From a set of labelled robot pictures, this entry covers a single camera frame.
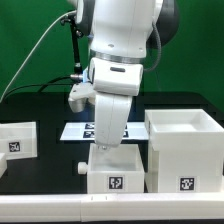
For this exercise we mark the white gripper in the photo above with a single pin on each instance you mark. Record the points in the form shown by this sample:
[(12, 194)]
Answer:
[(115, 84)]

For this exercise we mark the white drawer box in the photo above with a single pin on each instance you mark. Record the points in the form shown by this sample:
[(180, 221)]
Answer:
[(114, 170), (18, 140)]

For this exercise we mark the large white drawer cabinet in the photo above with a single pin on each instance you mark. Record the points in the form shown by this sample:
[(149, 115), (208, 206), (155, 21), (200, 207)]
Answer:
[(185, 151)]

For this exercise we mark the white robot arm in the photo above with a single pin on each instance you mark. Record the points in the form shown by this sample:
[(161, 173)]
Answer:
[(120, 32)]

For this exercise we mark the white marker sheet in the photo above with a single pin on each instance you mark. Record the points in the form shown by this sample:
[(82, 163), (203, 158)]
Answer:
[(80, 131)]

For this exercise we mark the grey mounted camera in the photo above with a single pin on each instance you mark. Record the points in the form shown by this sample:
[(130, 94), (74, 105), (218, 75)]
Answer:
[(80, 95)]

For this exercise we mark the white front rail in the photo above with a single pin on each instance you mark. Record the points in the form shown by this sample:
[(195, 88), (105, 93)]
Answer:
[(111, 207)]

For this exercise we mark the white left rail piece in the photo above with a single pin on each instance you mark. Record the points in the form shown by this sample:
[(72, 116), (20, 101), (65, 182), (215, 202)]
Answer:
[(3, 164)]

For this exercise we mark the black camera stand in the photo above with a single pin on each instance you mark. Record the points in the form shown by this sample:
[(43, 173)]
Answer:
[(77, 76)]

